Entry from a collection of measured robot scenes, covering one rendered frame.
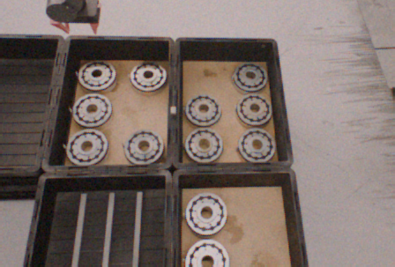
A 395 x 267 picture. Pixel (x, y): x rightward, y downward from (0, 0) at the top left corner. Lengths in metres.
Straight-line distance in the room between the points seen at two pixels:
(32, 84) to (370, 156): 1.03
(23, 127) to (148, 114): 0.33
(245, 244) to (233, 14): 0.86
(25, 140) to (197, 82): 0.49
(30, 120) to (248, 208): 0.63
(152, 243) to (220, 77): 0.51
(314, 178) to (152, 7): 0.84
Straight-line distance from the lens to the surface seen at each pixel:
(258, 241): 1.10
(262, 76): 1.26
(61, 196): 1.16
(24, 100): 1.31
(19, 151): 1.24
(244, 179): 1.08
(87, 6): 1.02
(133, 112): 1.22
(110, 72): 1.26
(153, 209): 1.11
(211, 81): 1.26
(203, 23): 1.56
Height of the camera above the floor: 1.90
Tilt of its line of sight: 59 degrees down
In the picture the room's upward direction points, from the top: 10 degrees clockwise
